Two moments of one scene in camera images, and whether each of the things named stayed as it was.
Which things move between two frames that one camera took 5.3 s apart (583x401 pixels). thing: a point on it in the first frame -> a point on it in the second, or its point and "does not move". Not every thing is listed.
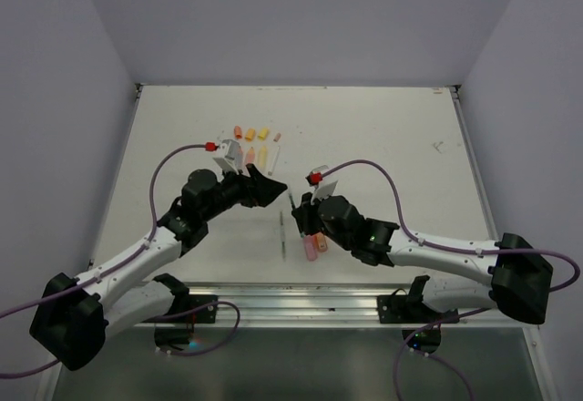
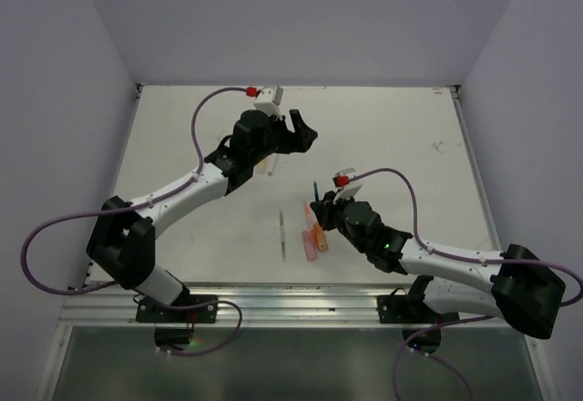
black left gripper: (262, 190) -> (301, 138)
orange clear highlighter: (320, 241) does not move
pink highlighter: (310, 248) does not move
